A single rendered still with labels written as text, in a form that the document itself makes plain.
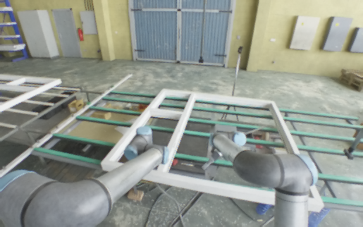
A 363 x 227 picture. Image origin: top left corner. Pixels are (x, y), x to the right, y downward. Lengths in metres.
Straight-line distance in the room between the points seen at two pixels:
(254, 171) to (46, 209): 0.58
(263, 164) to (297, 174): 0.11
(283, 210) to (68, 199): 0.65
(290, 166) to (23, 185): 0.74
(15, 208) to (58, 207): 0.09
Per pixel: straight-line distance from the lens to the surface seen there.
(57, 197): 0.47
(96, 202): 0.48
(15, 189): 0.54
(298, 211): 0.75
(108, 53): 8.46
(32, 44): 10.92
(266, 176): 0.67
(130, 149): 0.95
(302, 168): 0.72
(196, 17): 7.33
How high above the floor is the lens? 1.89
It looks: 30 degrees down
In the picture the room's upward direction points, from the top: 1 degrees clockwise
